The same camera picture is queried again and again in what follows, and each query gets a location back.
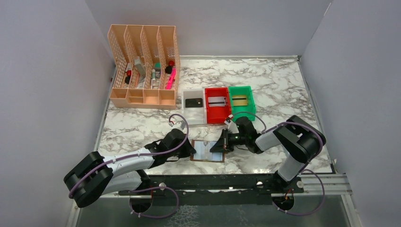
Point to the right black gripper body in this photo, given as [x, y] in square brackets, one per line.
[226, 140]

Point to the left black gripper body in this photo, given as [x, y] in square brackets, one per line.
[186, 147]

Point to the brown leather card holder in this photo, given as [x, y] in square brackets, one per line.
[197, 144]

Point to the silver VIP card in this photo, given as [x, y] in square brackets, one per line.
[206, 149]

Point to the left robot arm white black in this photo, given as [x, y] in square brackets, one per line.
[96, 175]

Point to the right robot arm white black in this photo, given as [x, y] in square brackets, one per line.
[302, 141]

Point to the black credit card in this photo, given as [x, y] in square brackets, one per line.
[193, 103]

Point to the white striped credit card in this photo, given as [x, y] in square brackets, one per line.
[217, 101]

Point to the green plastic bin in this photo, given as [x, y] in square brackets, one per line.
[248, 110]

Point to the white plastic bin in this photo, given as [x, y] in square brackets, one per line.
[194, 116]

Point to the red plastic bin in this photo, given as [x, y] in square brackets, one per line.
[217, 115]

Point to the pink highlighter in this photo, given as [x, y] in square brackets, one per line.
[171, 79]

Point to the green cap glue stick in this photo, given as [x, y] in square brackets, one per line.
[156, 72]

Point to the red black marker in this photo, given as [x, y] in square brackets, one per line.
[128, 77]

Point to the peach plastic desk organizer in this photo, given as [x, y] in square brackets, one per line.
[147, 64]

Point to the grey stapler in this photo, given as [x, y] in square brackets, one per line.
[140, 67]

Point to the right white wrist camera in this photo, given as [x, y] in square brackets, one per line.
[231, 125]

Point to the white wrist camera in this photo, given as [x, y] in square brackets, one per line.
[181, 125]
[231, 125]

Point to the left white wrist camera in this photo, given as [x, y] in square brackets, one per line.
[181, 125]

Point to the black mounting rail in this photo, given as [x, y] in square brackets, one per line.
[204, 190]

